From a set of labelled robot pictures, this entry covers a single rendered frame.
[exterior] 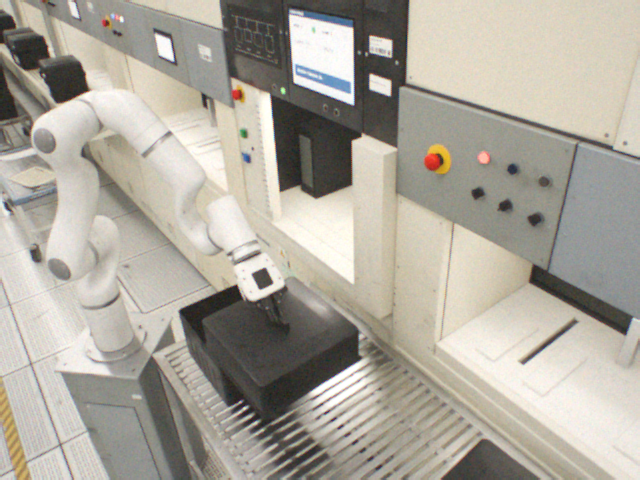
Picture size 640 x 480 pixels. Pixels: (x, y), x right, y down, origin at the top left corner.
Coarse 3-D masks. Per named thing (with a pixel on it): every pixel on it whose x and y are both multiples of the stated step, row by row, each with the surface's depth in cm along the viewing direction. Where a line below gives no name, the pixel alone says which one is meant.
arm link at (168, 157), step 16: (160, 144) 118; (176, 144) 121; (160, 160) 119; (176, 160) 120; (192, 160) 123; (176, 176) 121; (192, 176) 121; (176, 192) 123; (192, 192) 123; (176, 208) 126; (192, 208) 130; (192, 224) 130; (208, 224) 132; (192, 240) 130; (208, 240) 129
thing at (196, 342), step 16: (192, 304) 155; (208, 304) 159; (224, 304) 163; (192, 320) 158; (192, 336) 149; (192, 352) 157; (208, 368) 146; (224, 384) 139; (224, 400) 144; (240, 400) 145
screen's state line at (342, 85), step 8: (296, 64) 151; (296, 72) 153; (304, 72) 149; (312, 72) 146; (320, 72) 143; (312, 80) 147; (320, 80) 144; (328, 80) 141; (336, 80) 139; (344, 80) 136; (336, 88) 140; (344, 88) 137
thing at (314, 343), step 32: (288, 288) 140; (224, 320) 130; (256, 320) 130; (288, 320) 129; (320, 320) 129; (224, 352) 124; (256, 352) 121; (288, 352) 120; (320, 352) 120; (352, 352) 128; (256, 384) 113; (288, 384) 117; (320, 384) 125
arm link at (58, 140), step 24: (48, 120) 116; (72, 120) 119; (96, 120) 126; (48, 144) 116; (72, 144) 119; (72, 168) 124; (72, 192) 131; (96, 192) 136; (72, 216) 135; (72, 240) 137; (48, 264) 140; (72, 264) 138; (96, 264) 147
